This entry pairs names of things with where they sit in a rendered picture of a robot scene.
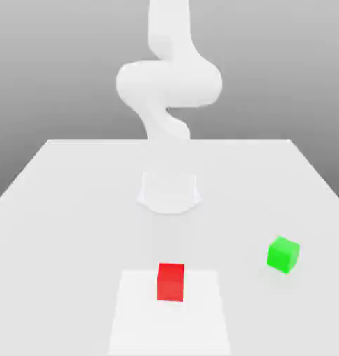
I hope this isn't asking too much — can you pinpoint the small green cube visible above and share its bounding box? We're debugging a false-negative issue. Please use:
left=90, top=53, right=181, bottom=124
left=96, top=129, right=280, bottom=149
left=266, top=236, right=301, bottom=274

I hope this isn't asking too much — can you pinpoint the small red cube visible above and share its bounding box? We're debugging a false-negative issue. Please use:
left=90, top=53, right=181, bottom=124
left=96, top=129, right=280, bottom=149
left=157, top=262, right=185, bottom=302

